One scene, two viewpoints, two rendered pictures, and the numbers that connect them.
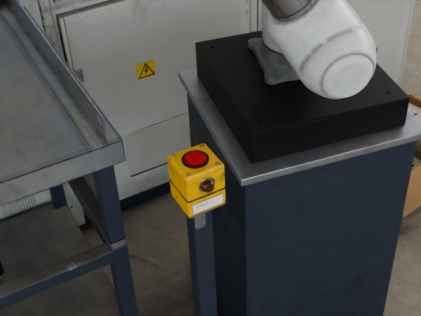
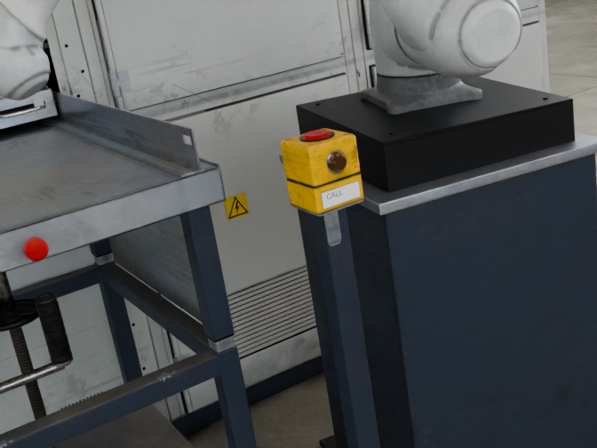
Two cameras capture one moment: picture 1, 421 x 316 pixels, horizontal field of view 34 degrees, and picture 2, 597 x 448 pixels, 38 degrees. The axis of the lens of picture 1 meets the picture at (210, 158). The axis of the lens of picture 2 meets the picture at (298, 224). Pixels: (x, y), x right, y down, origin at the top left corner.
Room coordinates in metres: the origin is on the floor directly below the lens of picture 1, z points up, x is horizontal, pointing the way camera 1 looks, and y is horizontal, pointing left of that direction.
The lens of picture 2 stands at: (-0.22, 0.11, 1.19)
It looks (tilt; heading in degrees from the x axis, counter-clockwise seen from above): 19 degrees down; 358
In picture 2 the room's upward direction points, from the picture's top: 9 degrees counter-clockwise
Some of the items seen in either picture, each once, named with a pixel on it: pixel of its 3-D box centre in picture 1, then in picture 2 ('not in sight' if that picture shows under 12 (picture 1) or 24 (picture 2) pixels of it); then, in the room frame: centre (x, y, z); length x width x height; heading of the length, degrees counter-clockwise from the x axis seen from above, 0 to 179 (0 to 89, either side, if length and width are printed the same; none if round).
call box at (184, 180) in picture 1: (197, 180); (322, 170); (0.96, 0.03, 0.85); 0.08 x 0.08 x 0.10; 27
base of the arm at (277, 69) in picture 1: (292, 44); (414, 82); (1.41, -0.20, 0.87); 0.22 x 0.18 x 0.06; 10
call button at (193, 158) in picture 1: (195, 160); (317, 138); (0.96, 0.03, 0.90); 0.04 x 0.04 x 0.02
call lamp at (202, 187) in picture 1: (208, 187); (338, 162); (0.92, 0.01, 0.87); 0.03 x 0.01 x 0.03; 117
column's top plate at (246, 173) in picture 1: (294, 102); (430, 151); (1.35, -0.21, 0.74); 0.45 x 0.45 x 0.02; 17
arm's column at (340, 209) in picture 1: (289, 214); (449, 329); (1.35, -0.21, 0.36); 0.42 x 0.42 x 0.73; 17
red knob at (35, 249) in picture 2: not in sight; (34, 247); (0.94, 0.44, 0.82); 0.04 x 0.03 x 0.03; 27
